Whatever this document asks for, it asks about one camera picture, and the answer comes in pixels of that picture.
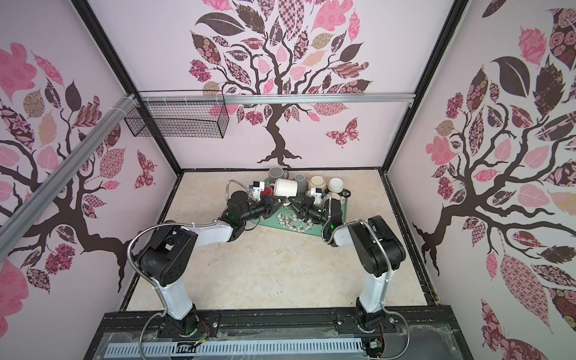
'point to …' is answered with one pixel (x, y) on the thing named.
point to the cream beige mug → (332, 195)
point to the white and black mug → (336, 185)
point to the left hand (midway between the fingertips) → (287, 202)
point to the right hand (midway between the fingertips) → (288, 200)
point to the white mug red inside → (285, 187)
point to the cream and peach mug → (316, 181)
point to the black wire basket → (178, 114)
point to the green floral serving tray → (286, 217)
